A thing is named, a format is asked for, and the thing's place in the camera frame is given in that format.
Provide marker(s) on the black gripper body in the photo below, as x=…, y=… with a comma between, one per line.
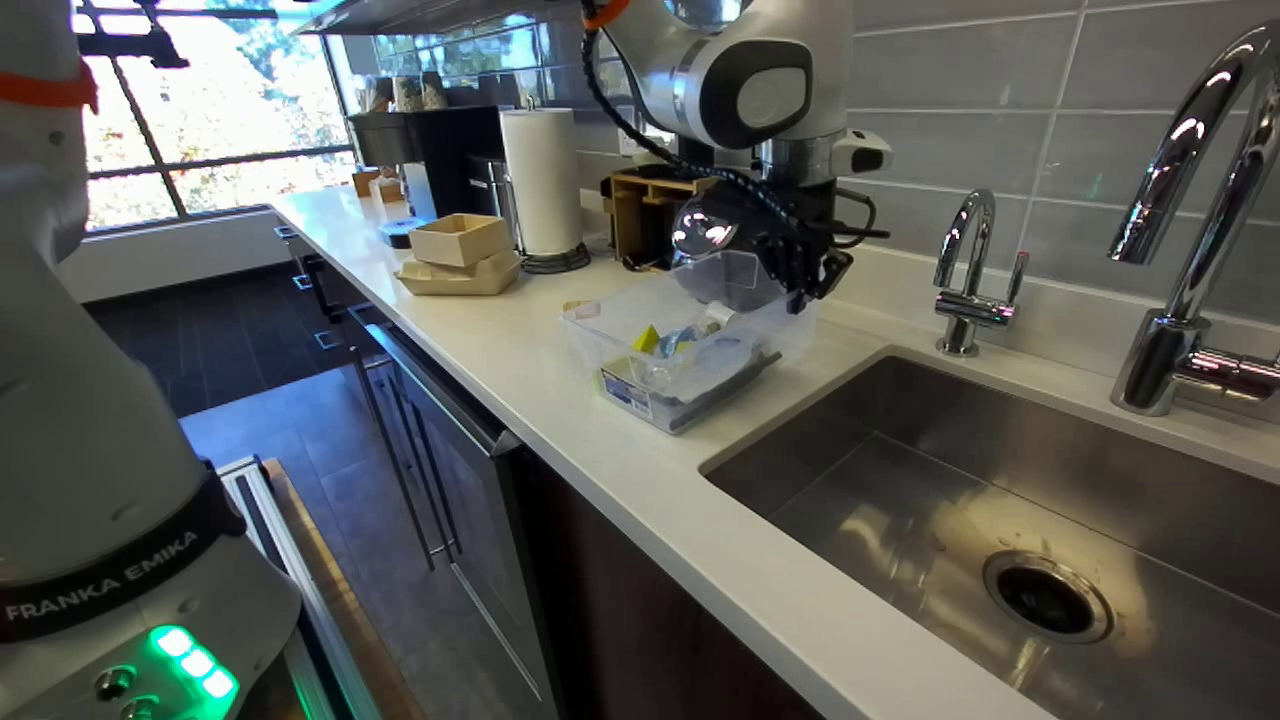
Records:
x=805, y=202

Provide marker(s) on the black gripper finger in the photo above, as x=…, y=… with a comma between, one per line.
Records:
x=801, y=281
x=835, y=274

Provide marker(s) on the clear plastic container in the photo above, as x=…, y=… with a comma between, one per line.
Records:
x=680, y=360

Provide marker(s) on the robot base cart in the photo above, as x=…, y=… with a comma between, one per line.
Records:
x=323, y=600

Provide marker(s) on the small chrome faucet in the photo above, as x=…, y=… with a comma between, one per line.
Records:
x=968, y=281

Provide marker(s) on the wooden coffee pod organizer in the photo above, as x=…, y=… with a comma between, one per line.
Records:
x=646, y=212

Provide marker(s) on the metal paper towel holder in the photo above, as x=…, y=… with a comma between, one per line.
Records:
x=559, y=263

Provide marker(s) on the white paper towel roll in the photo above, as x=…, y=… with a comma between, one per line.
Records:
x=541, y=182

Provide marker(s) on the stainless steel sink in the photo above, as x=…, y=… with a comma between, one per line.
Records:
x=1014, y=535

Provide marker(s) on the flat wooden tray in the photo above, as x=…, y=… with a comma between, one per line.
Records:
x=462, y=276

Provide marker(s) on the light wooden box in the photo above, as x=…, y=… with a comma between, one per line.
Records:
x=462, y=241

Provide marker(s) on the tall chrome faucet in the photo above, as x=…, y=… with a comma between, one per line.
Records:
x=1186, y=267

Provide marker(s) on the sink drain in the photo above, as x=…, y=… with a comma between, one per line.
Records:
x=1049, y=597

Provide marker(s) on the dark cabinet front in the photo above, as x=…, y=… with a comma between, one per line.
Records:
x=454, y=535

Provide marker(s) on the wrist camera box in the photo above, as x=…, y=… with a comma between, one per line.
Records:
x=861, y=150

